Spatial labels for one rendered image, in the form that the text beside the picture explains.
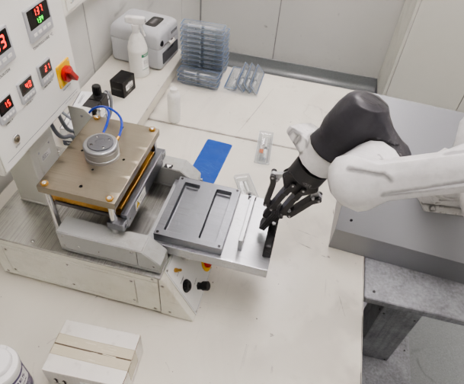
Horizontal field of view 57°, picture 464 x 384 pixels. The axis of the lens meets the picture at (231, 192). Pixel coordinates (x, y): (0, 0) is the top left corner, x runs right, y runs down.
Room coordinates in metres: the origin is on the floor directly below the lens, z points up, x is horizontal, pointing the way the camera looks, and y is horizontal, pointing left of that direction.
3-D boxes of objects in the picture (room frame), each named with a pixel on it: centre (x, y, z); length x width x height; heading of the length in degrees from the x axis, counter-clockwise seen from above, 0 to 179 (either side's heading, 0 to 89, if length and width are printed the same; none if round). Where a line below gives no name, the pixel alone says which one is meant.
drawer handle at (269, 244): (0.67, -0.11, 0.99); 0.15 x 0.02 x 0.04; 170
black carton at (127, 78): (1.47, 0.47, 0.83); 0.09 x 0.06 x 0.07; 163
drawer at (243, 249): (0.69, 0.03, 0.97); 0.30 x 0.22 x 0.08; 80
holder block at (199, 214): (0.70, 0.07, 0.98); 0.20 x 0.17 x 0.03; 170
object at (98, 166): (0.77, 0.34, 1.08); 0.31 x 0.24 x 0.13; 170
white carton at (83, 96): (1.23, 0.54, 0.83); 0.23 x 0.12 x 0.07; 0
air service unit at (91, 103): (0.98, 0.40, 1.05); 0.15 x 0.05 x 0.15; 170
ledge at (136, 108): (1.47, 0.49, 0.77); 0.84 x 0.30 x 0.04; 171
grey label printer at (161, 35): (1.77, 0.44, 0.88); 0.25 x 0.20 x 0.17; 75
